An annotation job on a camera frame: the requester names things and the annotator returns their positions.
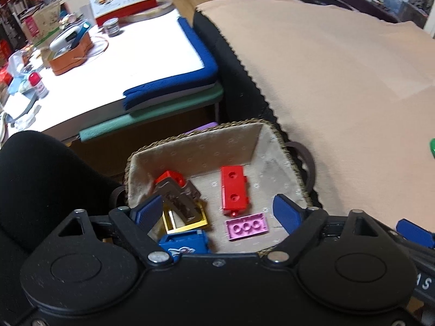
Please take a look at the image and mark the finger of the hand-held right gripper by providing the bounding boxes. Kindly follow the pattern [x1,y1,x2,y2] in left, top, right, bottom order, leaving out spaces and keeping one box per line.
[396,219,435,249]

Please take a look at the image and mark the grey plastic tray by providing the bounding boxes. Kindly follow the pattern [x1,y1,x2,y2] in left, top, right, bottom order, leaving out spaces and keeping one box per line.
[7,92,39,123]

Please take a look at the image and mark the grey toy piece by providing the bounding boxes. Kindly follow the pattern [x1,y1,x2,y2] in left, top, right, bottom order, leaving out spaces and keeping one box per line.
[154,178,201,221]

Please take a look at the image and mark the blue toy brick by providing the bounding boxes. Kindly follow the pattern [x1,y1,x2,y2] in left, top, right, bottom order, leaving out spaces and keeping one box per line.
[158,229,209,262]

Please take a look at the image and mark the orange leather box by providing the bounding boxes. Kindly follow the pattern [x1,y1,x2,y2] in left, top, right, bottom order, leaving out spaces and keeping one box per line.
[48,33,95,76]

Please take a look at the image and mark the purple object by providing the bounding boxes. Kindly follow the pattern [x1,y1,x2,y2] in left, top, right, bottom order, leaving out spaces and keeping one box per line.
[185,121,218,133]

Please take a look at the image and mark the thin wire loop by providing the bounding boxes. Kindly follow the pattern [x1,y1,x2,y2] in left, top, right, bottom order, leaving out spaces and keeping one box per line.
[82,34,110,62]

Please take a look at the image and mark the light blue cloth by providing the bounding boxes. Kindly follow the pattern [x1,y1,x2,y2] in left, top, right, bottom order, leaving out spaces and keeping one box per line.
[8,75,31,96]

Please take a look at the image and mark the red toy brick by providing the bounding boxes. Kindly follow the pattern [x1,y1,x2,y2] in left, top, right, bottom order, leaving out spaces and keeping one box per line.
[220,166,250,217]

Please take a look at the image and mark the orange-red toy piece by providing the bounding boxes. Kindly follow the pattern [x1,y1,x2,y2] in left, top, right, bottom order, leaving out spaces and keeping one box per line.
[154,171,186,189]

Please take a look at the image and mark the blue pen-like tool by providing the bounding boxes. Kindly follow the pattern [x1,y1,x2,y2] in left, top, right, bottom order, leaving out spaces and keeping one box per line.
[70,22,92,50]

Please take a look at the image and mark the cardboard box with red label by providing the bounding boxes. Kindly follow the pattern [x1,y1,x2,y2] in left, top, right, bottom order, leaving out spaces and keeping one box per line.
[20,0,63,45]

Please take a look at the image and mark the beige cloth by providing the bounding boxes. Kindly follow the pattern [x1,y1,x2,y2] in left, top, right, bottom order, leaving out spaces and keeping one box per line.
[196,0,435,235]

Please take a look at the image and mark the white handheld device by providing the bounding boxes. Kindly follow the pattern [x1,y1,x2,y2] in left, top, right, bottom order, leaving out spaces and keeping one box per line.
[49,25,82,53]

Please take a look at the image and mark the small jar with grey lid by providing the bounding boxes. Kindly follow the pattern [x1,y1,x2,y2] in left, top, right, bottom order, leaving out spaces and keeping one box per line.
[102,18,121,37]

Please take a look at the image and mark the blue cushion pad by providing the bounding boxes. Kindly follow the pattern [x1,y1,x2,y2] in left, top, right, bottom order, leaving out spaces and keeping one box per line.
[123,17,219,110]

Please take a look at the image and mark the round wooden board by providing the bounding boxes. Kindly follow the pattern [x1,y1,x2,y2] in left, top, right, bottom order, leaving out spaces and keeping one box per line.
[117,0,174,24]

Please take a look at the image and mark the white bottle with red cap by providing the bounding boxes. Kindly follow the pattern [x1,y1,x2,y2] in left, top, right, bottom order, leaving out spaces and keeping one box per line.
[29,72,49,99]

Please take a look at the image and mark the woven basket with floral lining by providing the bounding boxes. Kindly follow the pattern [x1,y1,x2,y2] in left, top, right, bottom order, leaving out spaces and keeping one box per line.
[110,119,315,259]

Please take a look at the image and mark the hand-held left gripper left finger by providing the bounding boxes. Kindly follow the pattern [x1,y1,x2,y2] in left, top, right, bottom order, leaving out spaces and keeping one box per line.
[54,195,175,266]

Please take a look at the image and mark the pink toy brick plate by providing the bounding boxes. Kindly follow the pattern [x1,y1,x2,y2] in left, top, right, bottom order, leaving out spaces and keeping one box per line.
[225,213,270,242]

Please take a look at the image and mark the yellow toy frame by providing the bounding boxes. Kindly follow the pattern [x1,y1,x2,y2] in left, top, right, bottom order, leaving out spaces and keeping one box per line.
[161,200,209,233]

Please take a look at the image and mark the white table board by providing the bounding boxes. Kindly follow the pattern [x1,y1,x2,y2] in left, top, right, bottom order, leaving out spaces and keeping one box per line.
[0,8,208,133]

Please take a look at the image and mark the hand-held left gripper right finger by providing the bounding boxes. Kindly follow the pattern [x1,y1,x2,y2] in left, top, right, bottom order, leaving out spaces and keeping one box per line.
[267,193,402,264]

